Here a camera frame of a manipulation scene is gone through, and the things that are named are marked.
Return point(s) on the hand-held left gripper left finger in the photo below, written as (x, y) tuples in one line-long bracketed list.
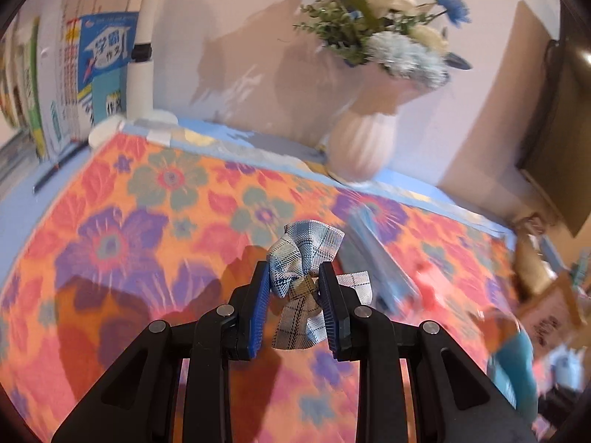
[(258, 304)]

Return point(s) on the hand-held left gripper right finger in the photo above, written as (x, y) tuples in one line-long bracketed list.
[(328, 309)]

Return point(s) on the plaid fabric bow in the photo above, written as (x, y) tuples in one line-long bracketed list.
[(300, 249)]

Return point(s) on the floral printed cloth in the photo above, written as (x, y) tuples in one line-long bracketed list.
[(115, 240)]

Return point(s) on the white ribbed vase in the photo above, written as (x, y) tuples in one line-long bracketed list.
[(364, 143)]

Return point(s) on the teal cloth pouch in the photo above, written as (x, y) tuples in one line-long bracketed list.
[(517, 369)]

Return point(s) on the white lamp base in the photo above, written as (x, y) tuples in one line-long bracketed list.
[(115, 129)]

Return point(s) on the dark pen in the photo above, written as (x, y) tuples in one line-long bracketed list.
[(60, 166)]

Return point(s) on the small teal book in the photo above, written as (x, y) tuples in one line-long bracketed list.
[(108, 97)]

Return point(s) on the artificial flower bouquet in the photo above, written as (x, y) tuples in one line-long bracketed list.
[(392, 46)]

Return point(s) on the dark framed panel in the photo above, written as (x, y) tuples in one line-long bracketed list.
[(558, 147)]

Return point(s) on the blue cover book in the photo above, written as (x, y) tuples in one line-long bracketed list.
[(106, 41)]

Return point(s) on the row of books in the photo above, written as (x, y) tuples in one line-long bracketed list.
[(21, 101)]

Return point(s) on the white tall book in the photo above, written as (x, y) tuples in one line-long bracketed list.
[(64, 55)]

